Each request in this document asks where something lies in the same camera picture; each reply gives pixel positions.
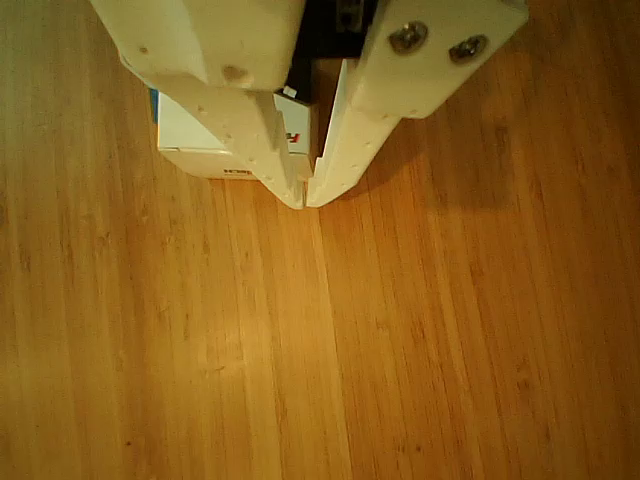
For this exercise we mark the black and white cardboard box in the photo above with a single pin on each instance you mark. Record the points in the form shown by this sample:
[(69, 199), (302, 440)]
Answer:
[(185, 135)]

